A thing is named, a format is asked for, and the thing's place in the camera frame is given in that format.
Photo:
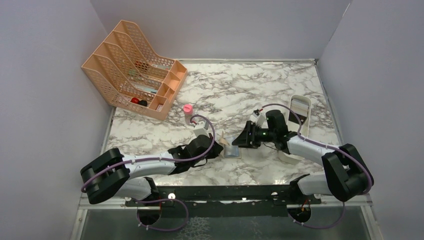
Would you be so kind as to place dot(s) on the pink capped small bottle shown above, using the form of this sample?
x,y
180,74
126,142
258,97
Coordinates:
x,y
188,111

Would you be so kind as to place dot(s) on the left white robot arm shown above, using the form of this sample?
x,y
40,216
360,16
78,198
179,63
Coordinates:
x,y
114,175

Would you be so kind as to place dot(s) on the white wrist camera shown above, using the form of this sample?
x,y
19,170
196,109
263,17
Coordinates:
x,y
258,118
201,128

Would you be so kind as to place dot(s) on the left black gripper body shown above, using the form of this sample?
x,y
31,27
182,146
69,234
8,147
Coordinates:
x,y
193,162

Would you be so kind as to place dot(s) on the red round object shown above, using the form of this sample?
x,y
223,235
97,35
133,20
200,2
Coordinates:
x,y
135,100

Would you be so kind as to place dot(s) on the peach mesh file organizer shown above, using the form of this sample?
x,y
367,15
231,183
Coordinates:
x,y
125,66

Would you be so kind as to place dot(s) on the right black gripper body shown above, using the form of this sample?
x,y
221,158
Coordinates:
x,y
264,135

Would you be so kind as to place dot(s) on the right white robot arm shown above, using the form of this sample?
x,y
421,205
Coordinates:
x,y
345,173

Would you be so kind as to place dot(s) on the white oblong tray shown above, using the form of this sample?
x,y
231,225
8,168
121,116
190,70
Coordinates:
x,y
289,158

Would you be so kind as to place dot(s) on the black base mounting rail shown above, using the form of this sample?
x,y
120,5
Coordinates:
x,y
218,201

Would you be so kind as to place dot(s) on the black round object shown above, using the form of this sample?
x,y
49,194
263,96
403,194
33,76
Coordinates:
x,y
143,103

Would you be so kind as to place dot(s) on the black credit card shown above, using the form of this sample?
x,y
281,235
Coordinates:
x,y
297,118

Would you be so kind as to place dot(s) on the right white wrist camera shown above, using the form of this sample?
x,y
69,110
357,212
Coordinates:
x,y
258,118

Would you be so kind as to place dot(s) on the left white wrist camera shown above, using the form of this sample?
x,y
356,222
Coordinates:
x,y
201,128

